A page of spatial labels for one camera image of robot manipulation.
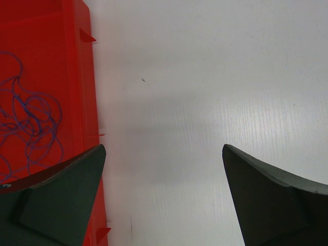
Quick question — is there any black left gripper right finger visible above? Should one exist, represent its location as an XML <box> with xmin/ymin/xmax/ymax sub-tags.
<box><xmin>222</xmin><ymin>144</ymin><xmax>327</xmax><ymax>245</ymax></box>

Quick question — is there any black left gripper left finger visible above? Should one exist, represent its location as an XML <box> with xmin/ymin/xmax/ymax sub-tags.
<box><xmin>1</xmin><ymin>144</ymin><xmax>106</xmax><ymax>245</ymax></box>

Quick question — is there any dark purple single wire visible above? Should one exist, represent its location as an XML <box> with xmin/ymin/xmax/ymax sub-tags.
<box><xmin>0</xmin><ymin>51</ymin><xmax>64</xmax><ymax>181</ymax></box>

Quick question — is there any red plastic tray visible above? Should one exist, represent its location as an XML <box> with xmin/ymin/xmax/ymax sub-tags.
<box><xmin>1</xmin><ymin>1</ymin><xmax>110</xmax><ymax>245</ymax></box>

